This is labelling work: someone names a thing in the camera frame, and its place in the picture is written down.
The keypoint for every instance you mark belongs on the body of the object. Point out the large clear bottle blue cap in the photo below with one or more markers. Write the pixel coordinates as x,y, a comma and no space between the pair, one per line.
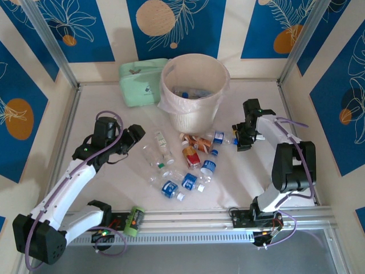
199,92

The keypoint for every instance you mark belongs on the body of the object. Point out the small bottle blue label blue cap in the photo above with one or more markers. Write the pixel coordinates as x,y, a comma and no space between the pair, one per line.
185,94

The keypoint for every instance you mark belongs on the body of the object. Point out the green plastic soda bottle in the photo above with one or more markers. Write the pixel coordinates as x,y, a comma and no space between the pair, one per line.
134,221

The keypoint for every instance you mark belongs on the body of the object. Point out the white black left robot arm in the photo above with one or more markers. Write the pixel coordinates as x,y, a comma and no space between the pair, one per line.
65,182

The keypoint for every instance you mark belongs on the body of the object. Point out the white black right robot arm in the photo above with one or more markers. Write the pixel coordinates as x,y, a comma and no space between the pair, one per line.
271,125

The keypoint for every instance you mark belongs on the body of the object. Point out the white ribbed waste bin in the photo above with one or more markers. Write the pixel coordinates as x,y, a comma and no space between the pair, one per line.
191,120

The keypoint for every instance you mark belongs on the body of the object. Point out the clear plastic bin liner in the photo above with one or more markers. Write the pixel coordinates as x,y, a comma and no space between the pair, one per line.
182,104

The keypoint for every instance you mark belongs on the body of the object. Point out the clear unlabelled plastic bottle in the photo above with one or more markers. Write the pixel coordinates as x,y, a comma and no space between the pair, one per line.
149,155

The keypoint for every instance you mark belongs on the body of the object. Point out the clear bottle green white label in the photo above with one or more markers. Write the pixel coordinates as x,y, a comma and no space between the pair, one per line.
161,141

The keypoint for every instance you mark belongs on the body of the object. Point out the brown coffee drink bottle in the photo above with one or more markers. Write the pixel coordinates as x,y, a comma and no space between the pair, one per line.
201,144

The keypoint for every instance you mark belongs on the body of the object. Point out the mint green fabric pouch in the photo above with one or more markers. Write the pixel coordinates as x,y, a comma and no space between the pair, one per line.
137,85

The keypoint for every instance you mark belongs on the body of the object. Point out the crumpled clear plastic bottle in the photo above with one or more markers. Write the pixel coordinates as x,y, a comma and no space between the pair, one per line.
171,174

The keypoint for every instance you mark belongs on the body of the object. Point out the red yellow label bottle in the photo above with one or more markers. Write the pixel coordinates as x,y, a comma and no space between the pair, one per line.
192,158

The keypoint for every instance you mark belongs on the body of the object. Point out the clear bottle blue label white cap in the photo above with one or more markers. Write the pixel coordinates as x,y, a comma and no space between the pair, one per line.
190,180
169,188

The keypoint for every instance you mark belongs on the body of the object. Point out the aluminium mounting rail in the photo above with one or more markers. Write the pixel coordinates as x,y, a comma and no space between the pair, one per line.
185,219

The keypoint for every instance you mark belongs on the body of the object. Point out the aluminium frame post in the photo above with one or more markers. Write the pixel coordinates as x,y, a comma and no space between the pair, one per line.
48,37
302,37

